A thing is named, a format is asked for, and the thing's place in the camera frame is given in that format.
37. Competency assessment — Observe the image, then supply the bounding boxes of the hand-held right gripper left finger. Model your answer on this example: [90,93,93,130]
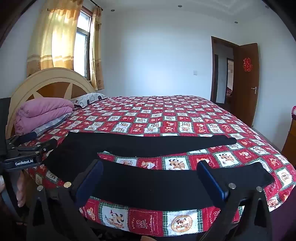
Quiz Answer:
[24,159,104,241]

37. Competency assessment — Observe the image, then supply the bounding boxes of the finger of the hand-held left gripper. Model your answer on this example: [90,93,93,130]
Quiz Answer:
[13,138,58,156]
[7,132,38,147]

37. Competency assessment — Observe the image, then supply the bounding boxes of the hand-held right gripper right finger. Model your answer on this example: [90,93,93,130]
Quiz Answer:
[196,160,274,241]

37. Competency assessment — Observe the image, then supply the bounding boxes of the black pants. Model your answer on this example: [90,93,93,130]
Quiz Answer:
[43,131,275,212]

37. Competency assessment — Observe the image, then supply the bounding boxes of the person's left hand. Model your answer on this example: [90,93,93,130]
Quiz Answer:
[16,171,27,208]

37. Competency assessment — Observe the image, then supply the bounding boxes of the grey folded blanket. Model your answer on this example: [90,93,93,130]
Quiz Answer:
[32,112,73,137]

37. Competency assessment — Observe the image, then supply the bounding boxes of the pink folded blanket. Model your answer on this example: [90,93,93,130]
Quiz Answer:
[14,97,74,136]

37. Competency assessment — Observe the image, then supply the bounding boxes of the white patterned pillow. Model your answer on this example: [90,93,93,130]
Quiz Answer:
[69,93,107,108]

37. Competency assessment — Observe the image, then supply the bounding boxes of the cream wooden headboard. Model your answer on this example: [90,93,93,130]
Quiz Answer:
[6,67,96,139]

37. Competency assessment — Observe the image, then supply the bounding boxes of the red checkered printed blanket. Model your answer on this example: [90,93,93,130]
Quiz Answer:
[28,94,296,238]

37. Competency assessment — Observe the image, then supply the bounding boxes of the wooden cabinet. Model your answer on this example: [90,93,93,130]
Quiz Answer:
[281,118,296,165]

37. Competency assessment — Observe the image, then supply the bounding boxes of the brown wooden door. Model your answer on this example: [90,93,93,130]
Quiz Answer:
[232,43,260,127]

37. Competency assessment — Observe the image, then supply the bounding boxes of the window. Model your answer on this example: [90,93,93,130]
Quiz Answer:
[73,7,93,81]

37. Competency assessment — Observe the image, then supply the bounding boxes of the narrow yellow curtain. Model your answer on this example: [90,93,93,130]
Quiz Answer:
[89,6,105,91]

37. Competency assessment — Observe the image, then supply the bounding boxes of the wide yellow curtain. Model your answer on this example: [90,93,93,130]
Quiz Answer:
[26,0,81,77]

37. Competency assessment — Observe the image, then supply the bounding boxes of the black curtain rod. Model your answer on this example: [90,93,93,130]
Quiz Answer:
[89,0,104,10]

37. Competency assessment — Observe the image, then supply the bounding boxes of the brown door frame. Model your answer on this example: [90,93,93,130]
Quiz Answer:
[210,36,240,112]

